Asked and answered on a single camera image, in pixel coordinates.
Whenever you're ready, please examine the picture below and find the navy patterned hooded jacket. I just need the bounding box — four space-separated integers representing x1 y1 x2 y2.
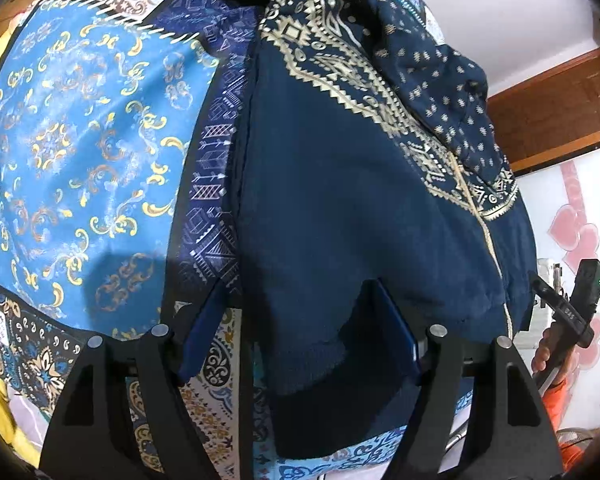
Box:
233 0 536 460

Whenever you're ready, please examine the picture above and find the orange sleeve forearm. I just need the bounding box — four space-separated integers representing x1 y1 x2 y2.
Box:
542 378 589 470

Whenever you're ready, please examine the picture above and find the right hand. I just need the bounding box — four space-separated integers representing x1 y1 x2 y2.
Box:
531 322 577 387

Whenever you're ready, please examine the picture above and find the blue patchwork bedspread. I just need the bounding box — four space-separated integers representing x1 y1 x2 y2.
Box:
0 0 474 480

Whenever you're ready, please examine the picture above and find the wooden door frame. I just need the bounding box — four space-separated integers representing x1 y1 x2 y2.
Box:
484 6 600 176

